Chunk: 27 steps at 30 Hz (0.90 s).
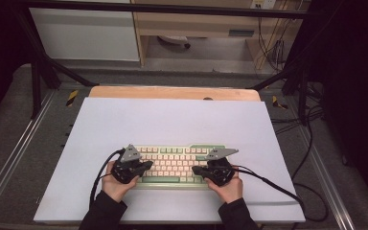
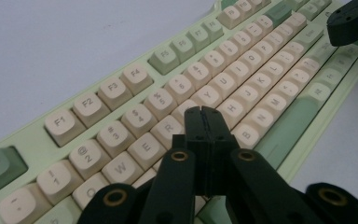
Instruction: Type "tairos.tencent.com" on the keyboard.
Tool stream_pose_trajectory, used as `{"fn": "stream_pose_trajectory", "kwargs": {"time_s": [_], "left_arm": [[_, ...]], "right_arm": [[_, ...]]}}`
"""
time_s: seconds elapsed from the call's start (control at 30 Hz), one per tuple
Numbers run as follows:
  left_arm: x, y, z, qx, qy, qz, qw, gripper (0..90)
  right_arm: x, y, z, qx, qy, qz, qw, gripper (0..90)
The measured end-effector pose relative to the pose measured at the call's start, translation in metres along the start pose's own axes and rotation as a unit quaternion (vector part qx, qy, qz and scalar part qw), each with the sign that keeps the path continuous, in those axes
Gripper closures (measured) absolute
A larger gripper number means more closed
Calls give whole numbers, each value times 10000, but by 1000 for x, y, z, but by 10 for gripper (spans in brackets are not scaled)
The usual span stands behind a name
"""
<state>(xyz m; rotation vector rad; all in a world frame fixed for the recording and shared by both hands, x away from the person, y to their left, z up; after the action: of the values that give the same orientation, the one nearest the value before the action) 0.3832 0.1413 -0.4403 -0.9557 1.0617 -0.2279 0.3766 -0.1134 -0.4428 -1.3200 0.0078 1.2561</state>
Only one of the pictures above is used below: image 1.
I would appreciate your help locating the aluminium floor rail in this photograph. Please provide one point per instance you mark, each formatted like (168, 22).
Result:
(16, 153)
(329, 179)

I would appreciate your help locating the yellow black tape strip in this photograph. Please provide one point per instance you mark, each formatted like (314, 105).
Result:
(72, 97)
(278, 103)

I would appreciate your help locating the person's right hand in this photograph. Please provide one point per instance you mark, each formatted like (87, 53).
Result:
(231, 190)

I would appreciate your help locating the white chair base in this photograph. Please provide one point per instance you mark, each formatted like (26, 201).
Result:
(174, 40)

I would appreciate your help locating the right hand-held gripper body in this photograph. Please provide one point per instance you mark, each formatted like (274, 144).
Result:
(219, 171)

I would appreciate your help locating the white power strip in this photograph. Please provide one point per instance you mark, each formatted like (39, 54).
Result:
(263, 4)

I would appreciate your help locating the black metal frame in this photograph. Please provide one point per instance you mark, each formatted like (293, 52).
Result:
(172, 7)

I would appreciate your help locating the person's left hand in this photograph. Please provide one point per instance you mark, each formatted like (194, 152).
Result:
(116, 190)

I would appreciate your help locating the green and cream keyboard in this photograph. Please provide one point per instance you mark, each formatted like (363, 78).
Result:
(172, 163)

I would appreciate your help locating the light wooden desk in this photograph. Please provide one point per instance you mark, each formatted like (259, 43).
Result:
(198, 27)

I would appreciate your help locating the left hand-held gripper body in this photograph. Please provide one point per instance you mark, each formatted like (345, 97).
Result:
(126, 169)

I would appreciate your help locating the white cabinet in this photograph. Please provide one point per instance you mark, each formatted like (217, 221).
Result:
(83, 35)

